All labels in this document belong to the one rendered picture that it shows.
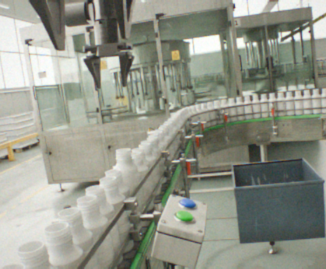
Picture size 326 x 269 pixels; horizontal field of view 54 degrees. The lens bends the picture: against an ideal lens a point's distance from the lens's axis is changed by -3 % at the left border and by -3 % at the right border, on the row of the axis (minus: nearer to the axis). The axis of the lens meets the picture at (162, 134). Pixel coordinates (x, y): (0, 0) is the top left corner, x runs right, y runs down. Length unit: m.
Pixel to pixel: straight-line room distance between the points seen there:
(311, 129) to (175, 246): 1.98
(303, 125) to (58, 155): 3.37
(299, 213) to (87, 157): 3.69
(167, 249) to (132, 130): 3.81
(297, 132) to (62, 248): 2.13
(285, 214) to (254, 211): 0.11
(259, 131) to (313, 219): 1.30
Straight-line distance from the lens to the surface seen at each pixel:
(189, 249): 0.58
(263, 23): 6.13
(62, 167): 4.83
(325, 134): 2.35
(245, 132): 2.47
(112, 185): 0.70
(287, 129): 2.47
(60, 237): 0.50
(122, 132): 4.39
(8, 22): 13.53
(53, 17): 0.34
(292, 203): 1.26
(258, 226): 1.27
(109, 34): 0.78
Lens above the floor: 1.35
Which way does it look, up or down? 9 degrees down
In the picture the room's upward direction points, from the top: 8 degrees counter-clockwise
